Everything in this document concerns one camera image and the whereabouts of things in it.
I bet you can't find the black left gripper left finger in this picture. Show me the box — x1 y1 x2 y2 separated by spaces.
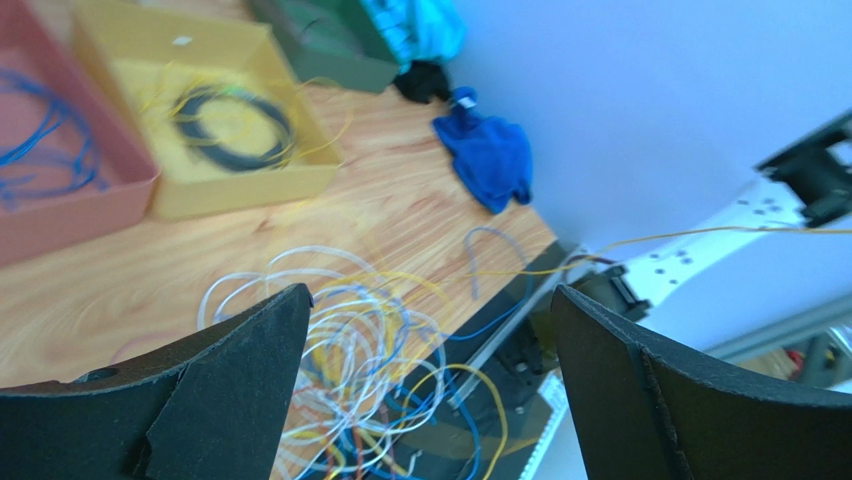
1 284 313 479

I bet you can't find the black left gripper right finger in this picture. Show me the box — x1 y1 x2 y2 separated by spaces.
551 286 851 479

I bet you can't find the white cable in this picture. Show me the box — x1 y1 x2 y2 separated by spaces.
198 246 447 480

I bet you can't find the yellow cable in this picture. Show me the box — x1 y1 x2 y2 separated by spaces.
133 59 852 480

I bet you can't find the blue cable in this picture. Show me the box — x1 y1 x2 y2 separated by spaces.
319 226 534 480

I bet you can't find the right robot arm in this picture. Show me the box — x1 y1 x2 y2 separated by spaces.
572 112 851 322

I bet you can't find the red plastic bin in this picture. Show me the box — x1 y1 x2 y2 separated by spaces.
1 1 159 265

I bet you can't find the blue cloth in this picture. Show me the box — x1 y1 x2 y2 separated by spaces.
432 86 533 215

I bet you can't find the yellow plastic bin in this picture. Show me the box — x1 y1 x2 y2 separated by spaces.
72 1 343 220

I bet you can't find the black cloth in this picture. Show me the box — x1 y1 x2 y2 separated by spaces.
393 61 451 104

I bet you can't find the green plastic bin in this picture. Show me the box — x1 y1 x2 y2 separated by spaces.
247 0 400 93

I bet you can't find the cyan cloth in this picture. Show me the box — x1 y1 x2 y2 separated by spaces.
362 0 467 68

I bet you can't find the orange cable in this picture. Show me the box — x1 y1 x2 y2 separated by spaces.
322 425 401 480

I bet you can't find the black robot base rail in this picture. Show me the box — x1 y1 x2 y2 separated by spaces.
367 243 613 479

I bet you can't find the black coiled cable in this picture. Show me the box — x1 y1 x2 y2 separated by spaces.
171 86 297 173

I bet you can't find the purple cable in red bin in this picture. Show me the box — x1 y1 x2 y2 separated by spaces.
0 66 111 211

